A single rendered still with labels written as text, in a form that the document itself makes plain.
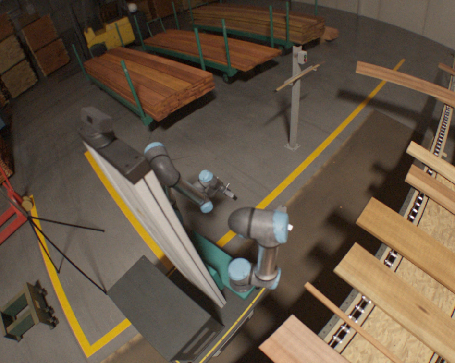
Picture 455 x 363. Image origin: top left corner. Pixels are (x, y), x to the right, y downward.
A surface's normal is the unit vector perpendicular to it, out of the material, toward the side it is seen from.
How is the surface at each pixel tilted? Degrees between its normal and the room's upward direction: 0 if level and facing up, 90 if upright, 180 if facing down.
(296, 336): 0
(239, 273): 8
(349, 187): 0
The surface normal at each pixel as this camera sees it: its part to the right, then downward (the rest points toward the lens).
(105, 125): 0.76, 0.43
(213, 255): -0.12, -0.63
